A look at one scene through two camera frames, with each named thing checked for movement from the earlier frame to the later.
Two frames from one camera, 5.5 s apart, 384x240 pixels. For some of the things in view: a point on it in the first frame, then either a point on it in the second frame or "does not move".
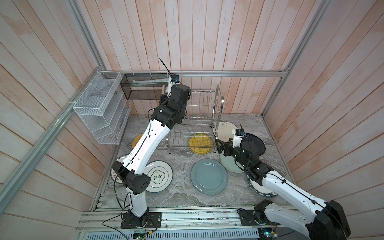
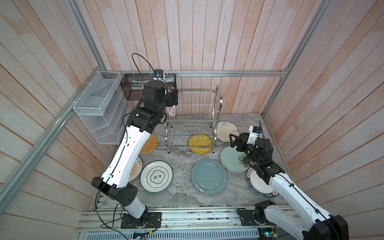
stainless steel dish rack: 202,115 does not move
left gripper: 163,100 → 172,98
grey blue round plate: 209,176 does not move
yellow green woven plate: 201,143 does not move
